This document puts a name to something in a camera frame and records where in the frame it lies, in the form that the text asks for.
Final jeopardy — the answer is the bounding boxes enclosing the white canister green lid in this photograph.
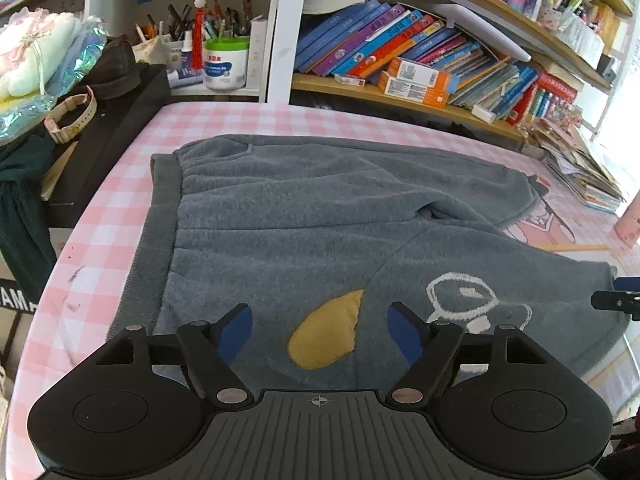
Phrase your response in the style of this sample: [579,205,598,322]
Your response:
[202,36,250,92]

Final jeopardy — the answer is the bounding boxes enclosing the pink bottle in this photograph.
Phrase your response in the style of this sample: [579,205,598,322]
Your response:
[614,195,640,249]

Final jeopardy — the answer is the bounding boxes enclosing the white plush toy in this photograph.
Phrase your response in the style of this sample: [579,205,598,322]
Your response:
[0,10,84,101]

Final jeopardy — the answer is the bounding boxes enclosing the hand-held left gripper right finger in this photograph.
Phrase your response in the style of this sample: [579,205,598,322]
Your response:
[382,302,548,408]

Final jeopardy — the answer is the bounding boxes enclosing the colourful bead ornament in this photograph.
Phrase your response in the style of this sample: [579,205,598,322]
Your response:
[520,101,584,137]

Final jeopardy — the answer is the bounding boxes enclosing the pink wrist watch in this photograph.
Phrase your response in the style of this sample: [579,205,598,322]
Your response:
[44,86,98,144]

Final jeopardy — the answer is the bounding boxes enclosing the pink checked cartoon table mat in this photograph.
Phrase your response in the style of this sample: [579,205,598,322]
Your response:
[7,102,640,466]

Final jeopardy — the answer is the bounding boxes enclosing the bunch of pens in holder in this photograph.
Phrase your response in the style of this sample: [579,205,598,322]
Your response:
[134,0,253,43]

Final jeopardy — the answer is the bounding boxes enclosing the grey fleece pants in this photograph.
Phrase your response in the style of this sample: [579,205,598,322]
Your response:
[107,134,632,392]

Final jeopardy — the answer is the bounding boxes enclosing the dark green cloth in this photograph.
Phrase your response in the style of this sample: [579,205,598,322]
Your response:
[0,125,59,302]

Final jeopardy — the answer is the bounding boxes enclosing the tall white box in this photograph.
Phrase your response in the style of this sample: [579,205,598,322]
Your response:
[248,16,279,94]

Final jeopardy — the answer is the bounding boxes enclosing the red tassel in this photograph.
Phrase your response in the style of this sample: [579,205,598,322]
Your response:
[192,0,209,69]

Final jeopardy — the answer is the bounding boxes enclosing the row of colourful books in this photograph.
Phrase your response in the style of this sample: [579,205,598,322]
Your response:
[294,0,583,126]

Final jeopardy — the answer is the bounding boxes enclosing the white desk lamp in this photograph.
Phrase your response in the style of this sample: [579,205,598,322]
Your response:
[432,4,532,64]

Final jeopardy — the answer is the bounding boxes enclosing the flat orange white box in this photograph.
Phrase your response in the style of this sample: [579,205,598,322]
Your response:
[377,71,451,109]

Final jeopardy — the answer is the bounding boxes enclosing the white wooden bookshelf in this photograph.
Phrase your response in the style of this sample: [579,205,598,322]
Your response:
[0,0,640,161]

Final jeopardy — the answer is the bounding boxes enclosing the white plush in plastic wrap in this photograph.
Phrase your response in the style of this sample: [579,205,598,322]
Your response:
[0,15,109,142]

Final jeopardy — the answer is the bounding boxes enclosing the large orange white box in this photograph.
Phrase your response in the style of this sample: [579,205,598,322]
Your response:
[387,56,468,93]

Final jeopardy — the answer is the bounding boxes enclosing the stack of paper booklets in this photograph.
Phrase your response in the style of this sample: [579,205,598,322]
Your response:
[530,120,627,214]

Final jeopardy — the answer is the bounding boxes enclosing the thick white paged book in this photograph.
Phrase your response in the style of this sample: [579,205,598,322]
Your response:
[302,0,369,15]

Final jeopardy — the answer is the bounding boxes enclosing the black cloth hat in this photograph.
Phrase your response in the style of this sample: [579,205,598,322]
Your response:
[80,35,142,102]

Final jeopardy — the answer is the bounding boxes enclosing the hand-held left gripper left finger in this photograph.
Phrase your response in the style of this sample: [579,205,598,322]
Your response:
[95,303,257,413]

